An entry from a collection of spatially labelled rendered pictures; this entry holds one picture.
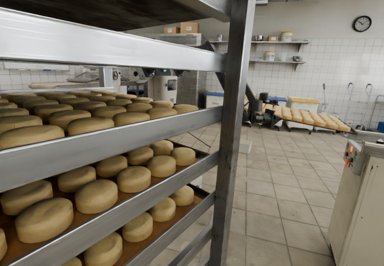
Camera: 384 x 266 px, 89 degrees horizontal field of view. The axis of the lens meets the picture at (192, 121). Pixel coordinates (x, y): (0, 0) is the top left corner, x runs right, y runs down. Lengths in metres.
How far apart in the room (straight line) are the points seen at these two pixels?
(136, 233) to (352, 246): 1.42
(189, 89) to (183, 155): 4.27
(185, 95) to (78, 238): 4.49
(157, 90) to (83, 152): 1.37
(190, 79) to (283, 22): 2.56
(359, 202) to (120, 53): 1.42
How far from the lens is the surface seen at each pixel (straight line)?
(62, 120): 0.30
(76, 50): 0.19
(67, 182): 0.33
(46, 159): 0.19
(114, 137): 0.21
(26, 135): 0.23
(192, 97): 4.62
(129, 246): 0.37
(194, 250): 0.46
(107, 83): 0.68
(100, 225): 0.25
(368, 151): 1.38
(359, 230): 1.57
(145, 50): 0.23
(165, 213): 0.38
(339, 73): 5.71
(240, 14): 0.37
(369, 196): 1.47
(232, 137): 0.37
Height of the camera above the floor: 1.21
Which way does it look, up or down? 14 degrees down
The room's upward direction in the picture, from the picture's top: 3 degrees clockwise
